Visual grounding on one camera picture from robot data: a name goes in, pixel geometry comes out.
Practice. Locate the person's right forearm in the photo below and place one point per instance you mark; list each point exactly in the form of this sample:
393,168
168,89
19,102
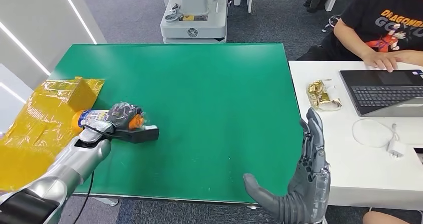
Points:
350,40

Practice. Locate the person's left forearm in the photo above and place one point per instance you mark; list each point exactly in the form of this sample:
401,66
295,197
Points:
409,57

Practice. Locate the person's right hand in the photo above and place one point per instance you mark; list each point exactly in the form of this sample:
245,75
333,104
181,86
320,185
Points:
383,62

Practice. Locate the white wall light strip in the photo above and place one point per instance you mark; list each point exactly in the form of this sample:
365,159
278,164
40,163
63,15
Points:
77,14
25,48

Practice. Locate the white charger plug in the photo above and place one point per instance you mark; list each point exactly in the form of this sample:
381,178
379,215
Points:
396,148

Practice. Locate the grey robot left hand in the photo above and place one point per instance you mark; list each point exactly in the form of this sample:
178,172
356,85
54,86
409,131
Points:
120,115

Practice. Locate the yellow film wrapped box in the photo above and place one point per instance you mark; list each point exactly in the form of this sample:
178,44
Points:
39,123

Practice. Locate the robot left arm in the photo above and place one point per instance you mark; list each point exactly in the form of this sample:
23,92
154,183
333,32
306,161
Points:
72,166

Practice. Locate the dark flat device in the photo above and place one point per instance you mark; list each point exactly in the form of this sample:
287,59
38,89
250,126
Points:
419,154

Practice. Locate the person's bare knee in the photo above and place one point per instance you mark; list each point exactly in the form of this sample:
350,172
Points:
383,218

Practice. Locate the orange bottle with clear cap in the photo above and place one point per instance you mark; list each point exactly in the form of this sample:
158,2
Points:
89,118

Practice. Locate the dark grey laptop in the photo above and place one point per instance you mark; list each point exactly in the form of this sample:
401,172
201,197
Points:
380,97

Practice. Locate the white robot pedestal with column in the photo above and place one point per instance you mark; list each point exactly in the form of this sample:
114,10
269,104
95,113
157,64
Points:
195,21

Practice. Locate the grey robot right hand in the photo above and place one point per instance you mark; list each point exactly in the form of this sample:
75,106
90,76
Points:
310,182

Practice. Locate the crumpled gold foil wrapper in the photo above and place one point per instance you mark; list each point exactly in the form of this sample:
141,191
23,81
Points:
322,95

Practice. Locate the person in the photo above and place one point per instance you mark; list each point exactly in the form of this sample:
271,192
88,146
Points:
380,4

